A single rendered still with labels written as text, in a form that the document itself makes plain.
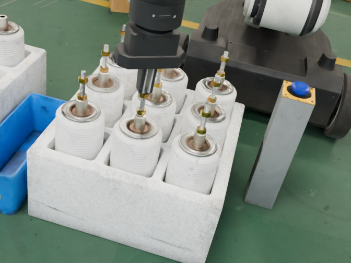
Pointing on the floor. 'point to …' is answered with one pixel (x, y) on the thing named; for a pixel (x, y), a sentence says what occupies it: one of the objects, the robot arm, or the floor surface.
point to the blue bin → (21, 146)
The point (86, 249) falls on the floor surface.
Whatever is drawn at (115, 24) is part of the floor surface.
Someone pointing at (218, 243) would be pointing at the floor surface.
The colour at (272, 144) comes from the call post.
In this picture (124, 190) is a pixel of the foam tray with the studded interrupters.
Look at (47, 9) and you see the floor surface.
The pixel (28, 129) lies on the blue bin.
